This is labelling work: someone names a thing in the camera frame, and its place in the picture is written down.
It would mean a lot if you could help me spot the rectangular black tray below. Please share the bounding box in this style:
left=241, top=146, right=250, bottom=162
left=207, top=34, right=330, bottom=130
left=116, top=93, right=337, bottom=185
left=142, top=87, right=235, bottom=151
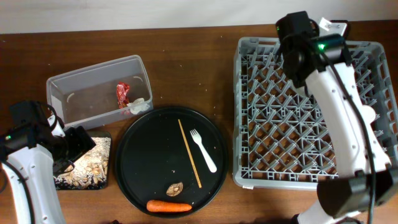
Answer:
left=52, top=130, right=113, bottom=191

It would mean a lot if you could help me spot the clear plastic waste bin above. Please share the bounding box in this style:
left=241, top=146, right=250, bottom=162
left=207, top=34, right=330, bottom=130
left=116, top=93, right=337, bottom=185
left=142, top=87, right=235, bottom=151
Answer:
left=46, top=55, right=153, bottom=129

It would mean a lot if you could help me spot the white paper cup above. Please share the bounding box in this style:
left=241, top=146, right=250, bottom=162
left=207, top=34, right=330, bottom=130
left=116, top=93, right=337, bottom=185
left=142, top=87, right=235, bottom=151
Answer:
left=360, top=105, right=376, bottom=123

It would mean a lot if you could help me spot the red snack wrapper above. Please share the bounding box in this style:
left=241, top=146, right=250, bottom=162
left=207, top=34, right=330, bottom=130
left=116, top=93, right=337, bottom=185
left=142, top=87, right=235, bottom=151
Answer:
left=116, top=82, right=130, bottom=109

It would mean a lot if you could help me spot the pile of rice and shells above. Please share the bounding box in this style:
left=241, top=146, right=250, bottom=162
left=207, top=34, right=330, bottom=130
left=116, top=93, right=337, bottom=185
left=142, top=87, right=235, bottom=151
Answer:
left=54, top=136, right=112, bottom=189

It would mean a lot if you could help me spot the grey plastic dishwasher rack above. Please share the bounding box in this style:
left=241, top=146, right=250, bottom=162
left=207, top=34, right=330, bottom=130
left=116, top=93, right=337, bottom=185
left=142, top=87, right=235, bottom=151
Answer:
left=233, top=37, right=397, bottom=190

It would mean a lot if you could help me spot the round black tray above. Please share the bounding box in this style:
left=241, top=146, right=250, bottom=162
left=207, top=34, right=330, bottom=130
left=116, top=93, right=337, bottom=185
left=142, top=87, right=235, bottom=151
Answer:
left=114, top=106, right=229, bottom=218

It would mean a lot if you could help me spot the brown walnut shell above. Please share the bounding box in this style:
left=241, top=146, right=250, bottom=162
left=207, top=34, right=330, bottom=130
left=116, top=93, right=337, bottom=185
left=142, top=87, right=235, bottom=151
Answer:
left=166, top=182, right=183, bottom=197

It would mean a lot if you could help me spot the orange carrot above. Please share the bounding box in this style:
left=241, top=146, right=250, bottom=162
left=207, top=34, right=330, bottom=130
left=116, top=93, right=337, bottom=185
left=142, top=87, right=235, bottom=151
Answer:
left=146, top=200, right=192, bottom=213

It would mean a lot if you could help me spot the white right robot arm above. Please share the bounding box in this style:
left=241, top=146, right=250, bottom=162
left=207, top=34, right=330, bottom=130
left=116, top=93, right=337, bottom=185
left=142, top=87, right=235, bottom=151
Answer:
left=275, top=11, right=397, bottom=223

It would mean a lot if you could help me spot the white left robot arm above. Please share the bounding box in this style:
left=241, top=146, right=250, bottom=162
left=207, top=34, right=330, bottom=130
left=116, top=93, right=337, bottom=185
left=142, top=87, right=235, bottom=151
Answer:
left=1, top=100, right=96, bottom=223

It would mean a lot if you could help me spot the white tissue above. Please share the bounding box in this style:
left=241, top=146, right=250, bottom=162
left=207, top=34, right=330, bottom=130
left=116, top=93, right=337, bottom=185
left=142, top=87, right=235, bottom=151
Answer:
left=127, top=98, right=150, bottom=115

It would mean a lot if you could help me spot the white plastic fork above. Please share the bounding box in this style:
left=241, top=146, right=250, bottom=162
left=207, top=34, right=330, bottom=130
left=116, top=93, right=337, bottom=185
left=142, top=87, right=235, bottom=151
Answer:
left=190, top=129, right=217, bottom=173

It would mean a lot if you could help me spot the wooden chopstick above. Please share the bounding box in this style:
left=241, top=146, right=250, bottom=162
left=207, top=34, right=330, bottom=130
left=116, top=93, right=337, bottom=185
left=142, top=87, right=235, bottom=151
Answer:
left=177, top=119, right=202, bottom=189

